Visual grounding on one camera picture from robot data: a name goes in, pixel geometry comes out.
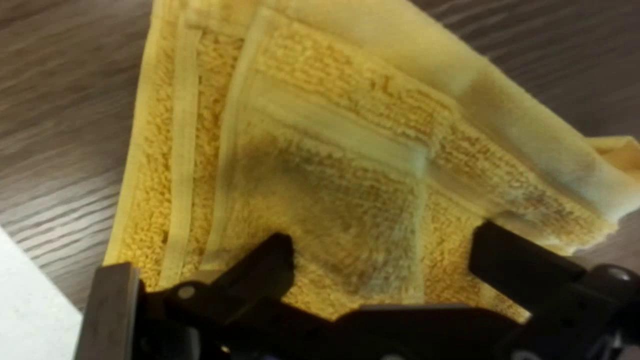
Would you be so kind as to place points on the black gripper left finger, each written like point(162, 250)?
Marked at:
point(263, 274)

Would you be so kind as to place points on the yellow towel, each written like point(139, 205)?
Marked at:
point(365, 130)

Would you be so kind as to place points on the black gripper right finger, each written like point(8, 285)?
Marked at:
point(518, 268)

